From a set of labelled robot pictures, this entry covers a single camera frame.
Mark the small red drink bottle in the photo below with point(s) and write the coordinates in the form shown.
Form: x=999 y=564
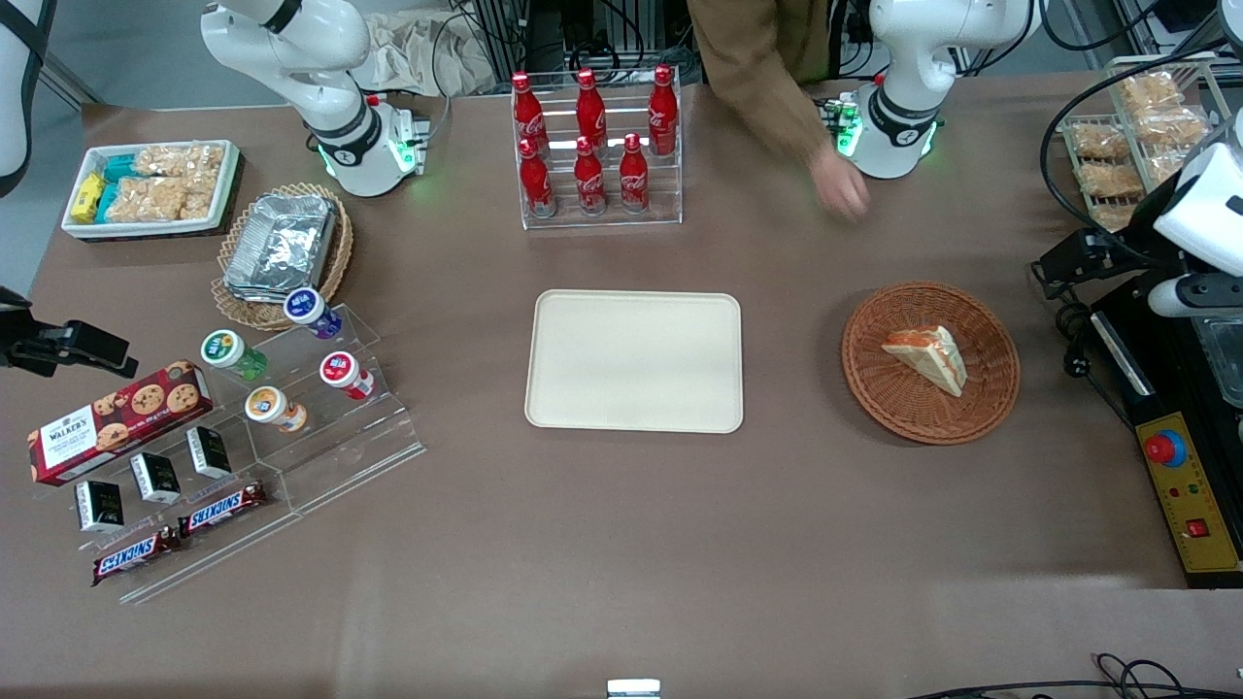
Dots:
x=342 y=372

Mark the brown sleeved forearm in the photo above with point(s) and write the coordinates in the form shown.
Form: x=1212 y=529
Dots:
x=757 y=68

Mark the yellow control panel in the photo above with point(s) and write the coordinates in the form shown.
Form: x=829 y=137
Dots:
x=1199 y=495

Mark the yellow snack packet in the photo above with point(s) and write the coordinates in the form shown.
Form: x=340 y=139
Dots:
x=87 y=196

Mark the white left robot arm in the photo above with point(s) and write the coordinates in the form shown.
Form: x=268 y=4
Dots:
x=903 y=97

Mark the black machine housing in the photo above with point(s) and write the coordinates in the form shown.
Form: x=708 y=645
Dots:
x=1180 y=388

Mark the small black box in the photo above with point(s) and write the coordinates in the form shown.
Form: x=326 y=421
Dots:
x=99 y=505
x=155 y=478
x=209 y=451

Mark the clear metal-rimmed container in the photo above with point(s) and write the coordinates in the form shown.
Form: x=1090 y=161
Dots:
x=1226 y=364

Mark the small purple drink bottle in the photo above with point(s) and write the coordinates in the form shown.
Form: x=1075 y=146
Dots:
x=311 y=309

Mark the beige plastic tray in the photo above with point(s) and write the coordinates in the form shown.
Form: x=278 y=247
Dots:
x=633 y=361

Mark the white plastic bin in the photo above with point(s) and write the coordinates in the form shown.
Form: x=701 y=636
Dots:
x=218 y=209

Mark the red emergency stop button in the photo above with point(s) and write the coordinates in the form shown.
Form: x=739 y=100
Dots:
x=1163 y=448

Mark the person's bare hand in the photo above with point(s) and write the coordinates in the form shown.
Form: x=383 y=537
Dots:
x=840 y=184

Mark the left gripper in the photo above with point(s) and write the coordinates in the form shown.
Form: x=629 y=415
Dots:
x=1114 y=250

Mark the small green drink bottle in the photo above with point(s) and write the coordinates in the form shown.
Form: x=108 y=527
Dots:
x=228 y=351

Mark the Snickers chocolate bar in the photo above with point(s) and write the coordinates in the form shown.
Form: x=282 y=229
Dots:
x=136 y=556
x=221 y=509

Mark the triangular sandwich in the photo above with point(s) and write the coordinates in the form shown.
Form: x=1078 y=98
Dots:
x=932 y=357

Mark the clear acrylic bottle rack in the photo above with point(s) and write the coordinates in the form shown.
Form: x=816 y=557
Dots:
x=602 y=221

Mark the clear acrylic stepped display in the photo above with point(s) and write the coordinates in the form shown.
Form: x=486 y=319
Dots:
x=330 y=456

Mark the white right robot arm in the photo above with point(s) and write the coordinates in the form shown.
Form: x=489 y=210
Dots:
x=335 y=107

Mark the stack of foil trays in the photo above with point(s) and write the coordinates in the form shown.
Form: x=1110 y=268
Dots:
x=282 y=243

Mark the teal snack packet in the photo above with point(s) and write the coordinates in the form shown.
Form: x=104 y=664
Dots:
x=118 y=167
x=105 y=202

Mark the rice cracker snack packet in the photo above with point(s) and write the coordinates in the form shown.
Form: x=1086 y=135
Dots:
x=180 y=163
x=155 y=199

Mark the red Walkers cookie box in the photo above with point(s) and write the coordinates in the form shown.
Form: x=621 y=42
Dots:
x=117 y=422

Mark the round brown wicker basket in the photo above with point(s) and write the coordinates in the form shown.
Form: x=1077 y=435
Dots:
x=893 y=398

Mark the bagged fried snack packet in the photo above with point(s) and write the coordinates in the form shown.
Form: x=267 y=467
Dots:
x=1117 y=216
x=1109 y=180
x=1148 y=92
x=1173 y=126
x=1170 y=165
x=1099 y=141

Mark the light woven wicker basket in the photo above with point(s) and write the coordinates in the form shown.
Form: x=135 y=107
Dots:
x=340 y=252

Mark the small orange drink bottle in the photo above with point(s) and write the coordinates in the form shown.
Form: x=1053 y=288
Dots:
x=270 y=406

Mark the red cola bottle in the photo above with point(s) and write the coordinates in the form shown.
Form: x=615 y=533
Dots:
x=662 y=112
x=633 y=180
x=590 y=105
x=529 y=107
x=589 y=183
x=536 y=184

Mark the red rocker switch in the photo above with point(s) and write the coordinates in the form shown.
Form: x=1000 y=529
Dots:
x=1197 y=529

